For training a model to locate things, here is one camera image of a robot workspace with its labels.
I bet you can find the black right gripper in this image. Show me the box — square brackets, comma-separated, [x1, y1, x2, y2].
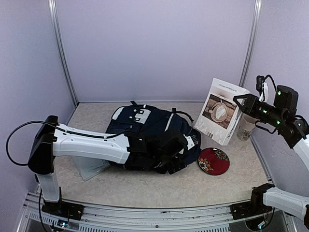
[234, 93, 286, 128]

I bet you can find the white barcode book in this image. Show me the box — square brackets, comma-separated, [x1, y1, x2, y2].
[194, 78, 250, 146]

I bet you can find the navy blue student backpack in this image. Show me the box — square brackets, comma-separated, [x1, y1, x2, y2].
[106, 101, 201, 174]

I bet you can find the pale green thin book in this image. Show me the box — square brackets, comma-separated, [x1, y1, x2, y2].
[72, 157, 111, 181]

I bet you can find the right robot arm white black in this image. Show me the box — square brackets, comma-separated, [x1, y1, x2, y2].
[233, 85, 309, 227]

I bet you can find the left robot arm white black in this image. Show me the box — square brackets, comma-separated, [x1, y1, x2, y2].
[28, 116, 188, 215]

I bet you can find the red floral plate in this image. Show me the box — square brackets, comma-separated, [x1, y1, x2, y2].
[197, 147, 230, 175]

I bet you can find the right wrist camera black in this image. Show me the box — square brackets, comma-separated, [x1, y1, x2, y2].
[256, 75, 269, 102]

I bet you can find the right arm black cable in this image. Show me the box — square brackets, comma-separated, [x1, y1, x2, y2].
[264, 74, 277, 91]

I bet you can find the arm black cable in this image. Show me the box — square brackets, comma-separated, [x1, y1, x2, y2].
[264, 74, 277, 91]
[6, 120, 58, 166]

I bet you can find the aluminium corner post right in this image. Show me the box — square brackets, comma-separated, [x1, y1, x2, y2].
[239, 0, 263, 87]

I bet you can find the aluminium corner post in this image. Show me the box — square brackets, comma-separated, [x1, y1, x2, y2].
[239, 0, 263, 87]
[48, 0, 79, 109]

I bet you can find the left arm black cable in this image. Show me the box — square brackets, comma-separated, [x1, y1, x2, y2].
[6, 120, 58, 166]

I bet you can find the aluminium corner post left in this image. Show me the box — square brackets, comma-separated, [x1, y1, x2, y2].
[48, 0, 79, 109]

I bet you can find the aluminium front rail frame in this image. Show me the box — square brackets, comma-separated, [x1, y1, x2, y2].
[14, 192, 297, 232]

